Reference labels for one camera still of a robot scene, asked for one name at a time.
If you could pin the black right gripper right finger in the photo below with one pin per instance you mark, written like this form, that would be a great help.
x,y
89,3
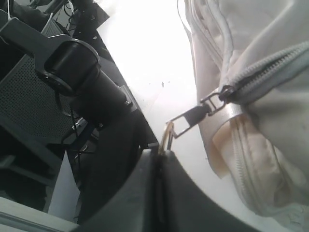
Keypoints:
x,y
187,208

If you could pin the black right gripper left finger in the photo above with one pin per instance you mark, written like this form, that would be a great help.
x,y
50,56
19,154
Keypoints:
x,y
132,208

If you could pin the metal zipper pull with ring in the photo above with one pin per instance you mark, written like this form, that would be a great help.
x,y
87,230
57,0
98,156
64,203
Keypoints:
x,y
208,106

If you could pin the beige duffel bag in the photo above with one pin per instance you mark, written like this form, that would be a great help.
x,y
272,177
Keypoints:
x,y
252,56

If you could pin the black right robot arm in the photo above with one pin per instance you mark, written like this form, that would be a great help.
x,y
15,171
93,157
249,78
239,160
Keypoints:
x,y
70,67

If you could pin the grey perforated metal case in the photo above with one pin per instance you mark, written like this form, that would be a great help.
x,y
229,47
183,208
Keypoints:
x,y
28,107

